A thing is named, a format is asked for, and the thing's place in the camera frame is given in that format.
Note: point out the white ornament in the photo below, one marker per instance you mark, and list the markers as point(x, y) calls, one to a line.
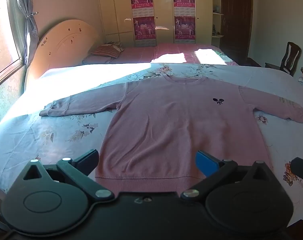
point(302, 80)

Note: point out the dark wooden chair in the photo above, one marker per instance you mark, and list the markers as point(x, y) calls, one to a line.
point(290, 57)

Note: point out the pink sweater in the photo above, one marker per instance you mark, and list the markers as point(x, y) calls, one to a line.
point(166, 125)

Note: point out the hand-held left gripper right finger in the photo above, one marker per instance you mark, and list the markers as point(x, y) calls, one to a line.
point(206, 163)

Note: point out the grey patterned curtain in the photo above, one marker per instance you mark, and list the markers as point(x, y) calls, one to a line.
point(21, 17)

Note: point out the window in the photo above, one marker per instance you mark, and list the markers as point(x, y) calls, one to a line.
point(1, 30)

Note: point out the pink bed sheet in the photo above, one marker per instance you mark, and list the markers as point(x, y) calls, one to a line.
point(141, 52)

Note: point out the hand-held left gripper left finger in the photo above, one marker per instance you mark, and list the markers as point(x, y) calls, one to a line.
point(87, 160)

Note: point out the floral bedspread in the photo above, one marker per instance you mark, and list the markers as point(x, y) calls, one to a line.
point(29, 140)

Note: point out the wooden headboard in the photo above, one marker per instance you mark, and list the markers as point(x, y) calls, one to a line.
point(64, 45)

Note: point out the metal curtain hook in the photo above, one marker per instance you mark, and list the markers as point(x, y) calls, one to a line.
point(32, 14)

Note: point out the open corner shelf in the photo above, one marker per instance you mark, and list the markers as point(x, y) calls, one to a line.
point(217, 10)

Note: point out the striped pillow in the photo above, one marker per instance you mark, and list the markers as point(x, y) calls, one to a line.
point(104, 50)

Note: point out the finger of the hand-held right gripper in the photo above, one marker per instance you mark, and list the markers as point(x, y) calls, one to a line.
point(301, 168)

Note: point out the dark wooden door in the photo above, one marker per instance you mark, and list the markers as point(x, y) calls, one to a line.
point(235, 20)

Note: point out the small pale cloth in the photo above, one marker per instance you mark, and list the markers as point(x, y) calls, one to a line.
point(224, 56)

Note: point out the cream wardrobe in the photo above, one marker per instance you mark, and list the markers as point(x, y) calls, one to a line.
point(164, 7)

